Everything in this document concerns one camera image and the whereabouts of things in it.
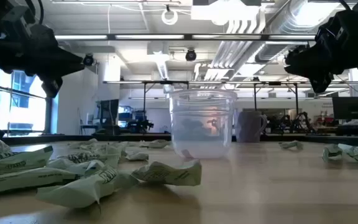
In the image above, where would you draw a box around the clear plastic cup bin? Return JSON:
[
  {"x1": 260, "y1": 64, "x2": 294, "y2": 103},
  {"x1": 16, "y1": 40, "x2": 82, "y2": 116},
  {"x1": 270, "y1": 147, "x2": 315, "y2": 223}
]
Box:
[{"x1": 168, "y1": 89, "x2": 238, "y2": 160}]

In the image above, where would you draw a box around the silver ventilation duct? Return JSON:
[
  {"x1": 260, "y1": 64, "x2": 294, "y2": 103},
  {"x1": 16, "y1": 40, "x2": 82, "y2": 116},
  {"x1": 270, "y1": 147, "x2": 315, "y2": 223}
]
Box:
[{"x1": 255, "y1": 0, "x2": 338, "y2": 63}]

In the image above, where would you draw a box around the black linear ceiling light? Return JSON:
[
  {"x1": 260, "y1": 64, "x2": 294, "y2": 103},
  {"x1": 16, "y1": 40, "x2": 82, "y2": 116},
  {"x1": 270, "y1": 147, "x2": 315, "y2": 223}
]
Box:
[{"x1": 54, "y1": 33, "x2": 316, "y2": 41}]

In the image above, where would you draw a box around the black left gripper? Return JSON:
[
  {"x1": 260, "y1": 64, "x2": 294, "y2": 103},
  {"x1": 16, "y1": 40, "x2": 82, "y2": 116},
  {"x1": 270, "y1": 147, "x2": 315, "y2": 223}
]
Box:
[{"x1": 0, "y1": 24, "x2": 85, "y2": 99}]

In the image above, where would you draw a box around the black metal workstation frame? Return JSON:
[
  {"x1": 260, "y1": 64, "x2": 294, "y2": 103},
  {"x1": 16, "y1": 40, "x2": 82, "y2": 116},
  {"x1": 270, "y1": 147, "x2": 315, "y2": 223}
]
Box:
[{"x1": 103, "y1": 80, "x2": 352, "y2": 113}]

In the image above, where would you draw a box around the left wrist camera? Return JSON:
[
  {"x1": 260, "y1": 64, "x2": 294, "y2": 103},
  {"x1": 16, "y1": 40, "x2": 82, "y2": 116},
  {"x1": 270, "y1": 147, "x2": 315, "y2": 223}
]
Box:
[{"x1": 0, "y1": 6, "x2": 33, "y2": 37}]

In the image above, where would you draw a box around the white coiled hanging cable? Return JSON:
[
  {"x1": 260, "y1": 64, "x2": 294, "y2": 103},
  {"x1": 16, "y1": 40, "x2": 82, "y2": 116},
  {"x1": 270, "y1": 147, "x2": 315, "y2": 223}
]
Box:
[{"x1": 161, "y1": 4, "x2": 179, "y2": 26}]

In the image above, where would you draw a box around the black computer monitor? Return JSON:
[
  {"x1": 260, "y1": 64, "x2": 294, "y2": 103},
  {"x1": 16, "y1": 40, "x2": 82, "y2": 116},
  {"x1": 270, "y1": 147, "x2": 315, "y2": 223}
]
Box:
[
  {"x1": 99, "y1": 99, "x2": 120, "y2": 128},
  {"x1": 332, "y1": 96, "x2": 358, "y2": 120}
]

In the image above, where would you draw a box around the purple ceramic mug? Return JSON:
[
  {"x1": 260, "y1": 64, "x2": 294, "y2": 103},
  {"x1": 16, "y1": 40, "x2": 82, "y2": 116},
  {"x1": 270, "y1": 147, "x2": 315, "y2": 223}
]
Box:
[{"x1": 236, "y1": 111, "x2": 269, "y2": 143}]

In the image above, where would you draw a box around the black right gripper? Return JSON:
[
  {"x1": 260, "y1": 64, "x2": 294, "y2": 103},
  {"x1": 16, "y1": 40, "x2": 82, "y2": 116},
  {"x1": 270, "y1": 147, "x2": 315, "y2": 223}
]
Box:
[{"x1": 284, "y1": 0, "x2": 358, "y2": 93}]

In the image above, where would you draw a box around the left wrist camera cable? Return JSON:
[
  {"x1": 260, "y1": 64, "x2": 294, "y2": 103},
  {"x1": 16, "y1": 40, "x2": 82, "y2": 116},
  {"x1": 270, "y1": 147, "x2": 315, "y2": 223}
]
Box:
[{"x1": 26, "y1": 0, "x2": 45, "y2": 27}]

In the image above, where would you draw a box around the black aluminium table frame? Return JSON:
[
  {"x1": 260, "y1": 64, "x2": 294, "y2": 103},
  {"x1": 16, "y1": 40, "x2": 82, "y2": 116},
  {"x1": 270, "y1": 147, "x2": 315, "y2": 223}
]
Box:
[{"x1": 1, "y1": 133, "x2": 358, "y2": 146}]

